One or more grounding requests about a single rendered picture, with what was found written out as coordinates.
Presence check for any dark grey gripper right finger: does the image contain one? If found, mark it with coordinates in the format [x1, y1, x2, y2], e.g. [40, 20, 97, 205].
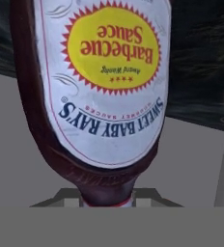
[131, 187, 184, 208]

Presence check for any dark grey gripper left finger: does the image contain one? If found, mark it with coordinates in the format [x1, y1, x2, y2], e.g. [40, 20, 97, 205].
[29, 187, 84, 208]

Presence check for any barbecue sauce bottle white label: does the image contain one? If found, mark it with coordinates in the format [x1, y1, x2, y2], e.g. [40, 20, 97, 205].
[9, 0, 173, 207]

